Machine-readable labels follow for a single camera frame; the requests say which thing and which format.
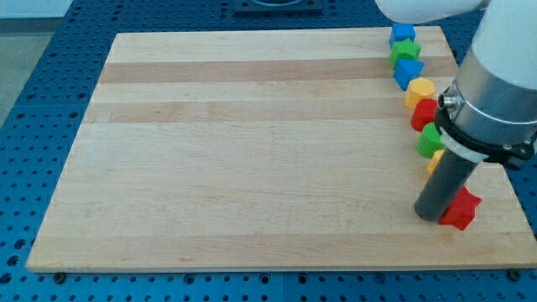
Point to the red cylinder block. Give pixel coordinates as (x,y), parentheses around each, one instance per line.
(423,114)

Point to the blue cube block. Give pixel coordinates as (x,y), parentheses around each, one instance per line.
(401,32)

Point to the yellow hexagon block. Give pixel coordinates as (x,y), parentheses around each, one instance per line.
(417,90)

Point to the red star block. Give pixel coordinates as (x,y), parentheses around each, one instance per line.
(462,210)

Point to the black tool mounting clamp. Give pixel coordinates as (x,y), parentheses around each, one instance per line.
(511,156)

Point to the green star block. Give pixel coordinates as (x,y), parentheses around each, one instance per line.
(404,50)

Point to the light wooden board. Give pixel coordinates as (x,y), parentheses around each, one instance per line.
(275,150)

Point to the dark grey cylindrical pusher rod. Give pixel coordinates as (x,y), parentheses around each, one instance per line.
(450,174)

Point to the yellow block behind rod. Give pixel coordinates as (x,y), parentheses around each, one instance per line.
(435,159)

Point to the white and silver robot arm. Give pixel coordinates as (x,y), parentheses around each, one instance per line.
(488,112)

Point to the green half-round block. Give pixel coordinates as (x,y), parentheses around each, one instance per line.
(429,141)

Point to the blue triangle block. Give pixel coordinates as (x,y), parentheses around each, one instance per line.
(406,71)

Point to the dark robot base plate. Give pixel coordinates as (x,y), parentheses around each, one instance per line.
(244,7)

